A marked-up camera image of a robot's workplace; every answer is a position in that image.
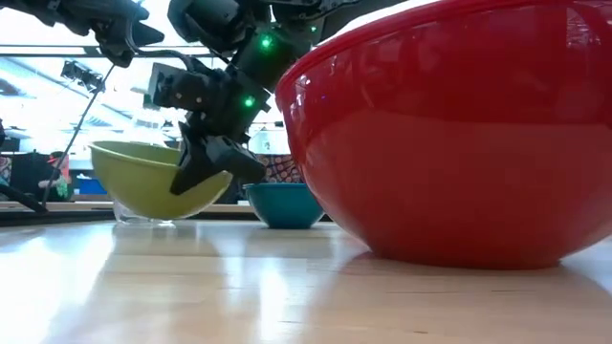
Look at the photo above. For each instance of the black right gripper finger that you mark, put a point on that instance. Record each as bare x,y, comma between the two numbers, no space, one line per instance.
234,162
191,157

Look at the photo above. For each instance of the lime green plastic bowl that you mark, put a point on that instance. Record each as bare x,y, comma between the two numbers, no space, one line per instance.
138,181

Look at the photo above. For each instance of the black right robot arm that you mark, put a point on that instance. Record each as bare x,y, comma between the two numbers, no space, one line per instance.
287,43

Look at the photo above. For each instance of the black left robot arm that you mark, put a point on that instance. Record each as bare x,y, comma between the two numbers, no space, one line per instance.
110,24

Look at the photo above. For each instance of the clear acrylic shelf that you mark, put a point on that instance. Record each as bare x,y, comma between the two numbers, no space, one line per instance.
125,215

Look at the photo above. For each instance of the patterned red cloth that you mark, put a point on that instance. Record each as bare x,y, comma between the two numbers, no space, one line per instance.
282,168

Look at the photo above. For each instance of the small teal plastic bowl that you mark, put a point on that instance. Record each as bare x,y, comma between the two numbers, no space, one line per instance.
282,205

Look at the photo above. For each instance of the blue storage bin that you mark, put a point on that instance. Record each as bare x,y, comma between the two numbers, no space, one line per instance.
92,187

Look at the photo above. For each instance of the thin black slanted rod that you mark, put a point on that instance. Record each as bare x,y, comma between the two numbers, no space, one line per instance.
76,136

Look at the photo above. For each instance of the black overhead fixture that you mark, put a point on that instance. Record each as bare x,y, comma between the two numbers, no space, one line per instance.
82,75

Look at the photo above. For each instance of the large red plastic bowl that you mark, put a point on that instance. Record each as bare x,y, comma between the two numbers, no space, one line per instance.
454,143

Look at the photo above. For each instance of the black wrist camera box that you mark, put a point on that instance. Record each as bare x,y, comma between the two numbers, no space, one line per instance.
174,88

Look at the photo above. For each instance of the horizontal metal frame bar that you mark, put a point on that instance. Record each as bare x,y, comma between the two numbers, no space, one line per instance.
57,51

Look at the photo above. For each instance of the black slanted frame strut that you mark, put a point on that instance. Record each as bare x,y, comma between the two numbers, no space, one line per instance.
21,197

